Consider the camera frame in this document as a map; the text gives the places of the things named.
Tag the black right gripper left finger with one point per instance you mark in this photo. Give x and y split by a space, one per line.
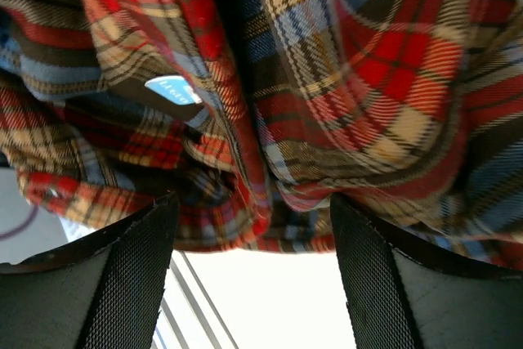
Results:
101 291

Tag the red brown plaid shirt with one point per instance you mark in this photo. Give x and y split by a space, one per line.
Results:
255 112

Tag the aluminium table edge rail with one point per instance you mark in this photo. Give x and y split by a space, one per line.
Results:
188 317

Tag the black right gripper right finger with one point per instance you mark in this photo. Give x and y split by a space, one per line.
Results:
404 292

